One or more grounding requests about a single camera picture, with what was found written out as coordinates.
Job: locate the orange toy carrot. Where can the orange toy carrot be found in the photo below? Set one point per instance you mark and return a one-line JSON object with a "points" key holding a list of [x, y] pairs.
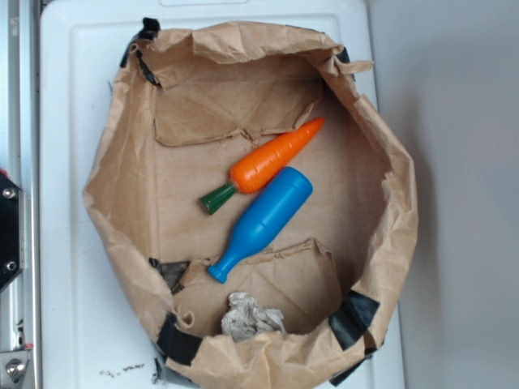
{"points": [[255, 170]]}

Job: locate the blue toy bottle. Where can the blue toy bottle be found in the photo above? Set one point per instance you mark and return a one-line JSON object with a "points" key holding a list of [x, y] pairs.
{"points": [[267, 215]]}

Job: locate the brown paper bag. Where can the brown paper bag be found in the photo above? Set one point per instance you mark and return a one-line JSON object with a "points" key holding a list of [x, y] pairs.
{"points": [[186, 105]]}

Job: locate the crumpled grey cloth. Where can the crumpled grey cloth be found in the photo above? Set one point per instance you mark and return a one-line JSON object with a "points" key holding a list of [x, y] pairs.
{"points": [[246, 318]]}

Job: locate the white plastic tray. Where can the white plastic tray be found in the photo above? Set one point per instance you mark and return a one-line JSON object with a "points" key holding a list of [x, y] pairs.
{"points": [[90, 336]]}

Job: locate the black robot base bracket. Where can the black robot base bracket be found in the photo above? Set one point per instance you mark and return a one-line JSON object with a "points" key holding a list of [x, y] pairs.
{"points": [[11, 231]]}

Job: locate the metal frame rail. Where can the metal frame rail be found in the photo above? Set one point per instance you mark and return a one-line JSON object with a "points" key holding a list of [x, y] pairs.
{"points": [[21, 365]]}

